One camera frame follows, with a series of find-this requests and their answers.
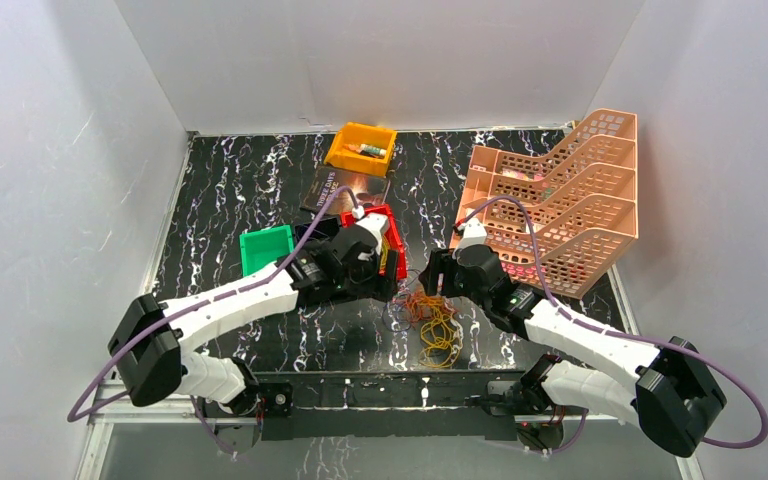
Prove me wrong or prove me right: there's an orange cable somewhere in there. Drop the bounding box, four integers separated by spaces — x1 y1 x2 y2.
393 288 458 333

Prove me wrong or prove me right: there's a red plastic bin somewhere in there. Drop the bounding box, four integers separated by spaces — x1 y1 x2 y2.
364 204 407 281

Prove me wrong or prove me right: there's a green plastic bin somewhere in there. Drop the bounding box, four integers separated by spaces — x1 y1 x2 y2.
239 225 295 277

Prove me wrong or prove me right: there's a black plastic bin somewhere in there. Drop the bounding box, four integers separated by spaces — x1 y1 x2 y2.
294 217 341 264

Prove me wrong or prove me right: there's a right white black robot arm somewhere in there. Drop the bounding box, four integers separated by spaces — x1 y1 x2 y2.
419 245 727 457

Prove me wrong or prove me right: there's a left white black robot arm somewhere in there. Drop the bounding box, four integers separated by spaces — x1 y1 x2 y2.
108 225 400 416

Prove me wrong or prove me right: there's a dark paperback book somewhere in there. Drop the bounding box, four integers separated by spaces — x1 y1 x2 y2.
299 166 392 217

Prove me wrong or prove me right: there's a marker in orange bin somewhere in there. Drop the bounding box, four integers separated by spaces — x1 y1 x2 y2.
344 144 387 159

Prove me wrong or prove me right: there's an orange plastic bin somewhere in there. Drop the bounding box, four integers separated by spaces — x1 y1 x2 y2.
324 122 397 177

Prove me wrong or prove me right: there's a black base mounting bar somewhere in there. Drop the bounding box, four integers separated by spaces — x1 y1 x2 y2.
260 370 551 441

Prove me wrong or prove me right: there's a pink tiered file tray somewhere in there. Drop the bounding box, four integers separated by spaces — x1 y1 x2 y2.
457 109 639 299

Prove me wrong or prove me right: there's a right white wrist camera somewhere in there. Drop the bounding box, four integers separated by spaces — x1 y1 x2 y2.
454 217 487 252

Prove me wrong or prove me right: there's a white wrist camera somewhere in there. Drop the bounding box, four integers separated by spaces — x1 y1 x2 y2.
354 209 390 254
454 217 487 252

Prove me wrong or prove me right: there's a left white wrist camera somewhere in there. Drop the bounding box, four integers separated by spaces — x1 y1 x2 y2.
354 209 390 254

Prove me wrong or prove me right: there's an aluminium frame rail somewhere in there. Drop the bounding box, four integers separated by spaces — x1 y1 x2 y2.
78 395 702 479

